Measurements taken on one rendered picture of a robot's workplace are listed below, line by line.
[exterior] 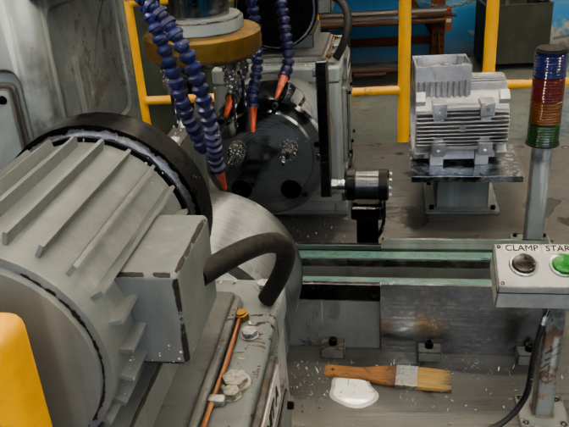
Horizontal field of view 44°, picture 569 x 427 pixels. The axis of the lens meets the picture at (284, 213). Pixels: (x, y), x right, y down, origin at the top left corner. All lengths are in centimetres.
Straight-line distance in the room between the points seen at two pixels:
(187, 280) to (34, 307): 10
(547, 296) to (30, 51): 75
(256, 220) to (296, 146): 46
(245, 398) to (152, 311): 15
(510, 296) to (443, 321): 25
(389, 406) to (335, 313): 18
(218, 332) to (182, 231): 16
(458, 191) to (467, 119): 19
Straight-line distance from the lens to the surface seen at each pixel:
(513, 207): 174
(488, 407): 114
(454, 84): 159
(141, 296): 48
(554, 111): 143
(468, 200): 170
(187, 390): 59
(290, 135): 136
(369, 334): 122
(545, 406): 112
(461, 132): 159
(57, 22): 110
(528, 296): 97
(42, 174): 54
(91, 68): 119
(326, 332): 122
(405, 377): 117
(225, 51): 104
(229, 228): 87
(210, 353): 62
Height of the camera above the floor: 155
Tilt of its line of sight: 26 degrees down
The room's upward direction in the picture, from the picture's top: 4 degrees counter-clockwise
